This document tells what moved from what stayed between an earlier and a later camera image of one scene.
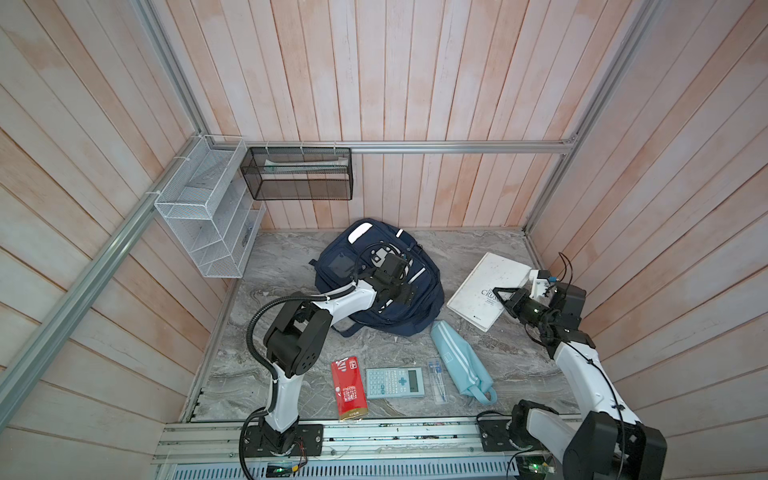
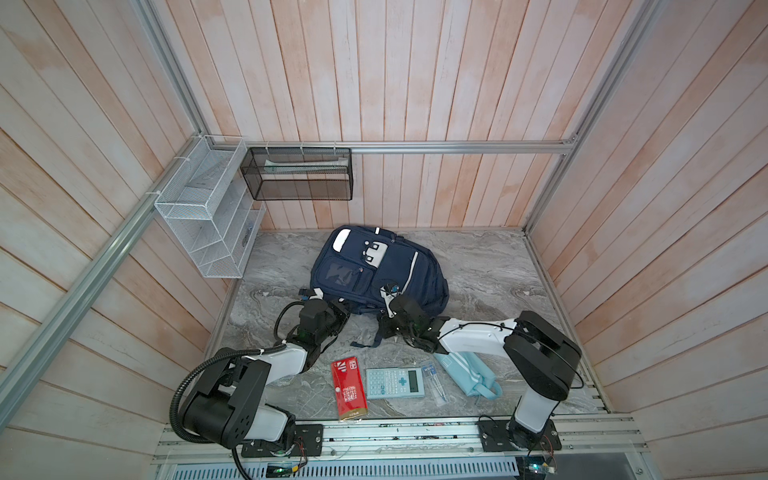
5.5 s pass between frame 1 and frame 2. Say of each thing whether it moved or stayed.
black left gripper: moved
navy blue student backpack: stayed
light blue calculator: stayed
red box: stayed
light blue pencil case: stayed
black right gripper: moved
